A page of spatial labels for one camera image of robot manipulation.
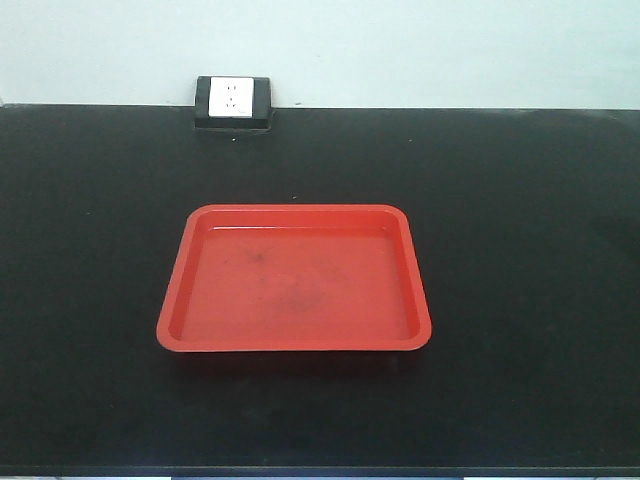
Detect red plastic tray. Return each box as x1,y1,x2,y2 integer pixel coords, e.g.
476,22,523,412
156,204,432,353

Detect black white power socket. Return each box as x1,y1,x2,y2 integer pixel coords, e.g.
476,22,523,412
194,76,272,131

